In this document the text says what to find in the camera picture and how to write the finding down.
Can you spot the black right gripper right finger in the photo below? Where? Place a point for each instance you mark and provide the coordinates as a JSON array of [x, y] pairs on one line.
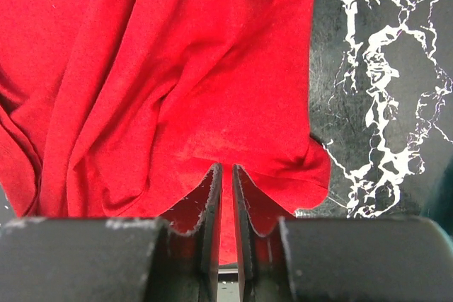
[[285, 258]]

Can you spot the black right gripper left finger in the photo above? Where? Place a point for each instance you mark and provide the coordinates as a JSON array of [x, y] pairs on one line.
[[171, 257]]

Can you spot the red t-shirt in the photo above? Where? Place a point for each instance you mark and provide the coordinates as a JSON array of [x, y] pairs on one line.
[[119, 107]]

